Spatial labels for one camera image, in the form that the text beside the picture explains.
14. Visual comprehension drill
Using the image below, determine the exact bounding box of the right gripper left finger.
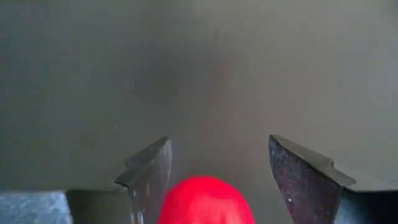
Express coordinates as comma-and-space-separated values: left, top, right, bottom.
67, 136, 173, 224

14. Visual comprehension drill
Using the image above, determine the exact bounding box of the red toy tomato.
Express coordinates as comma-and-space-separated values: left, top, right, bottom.
157, 175, 256, 224

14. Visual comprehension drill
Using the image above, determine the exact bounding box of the grey plastic basket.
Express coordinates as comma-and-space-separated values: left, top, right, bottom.
0, 0, 398, 224

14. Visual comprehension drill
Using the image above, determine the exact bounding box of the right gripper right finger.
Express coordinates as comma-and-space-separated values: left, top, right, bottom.
268, 134, 398, 224

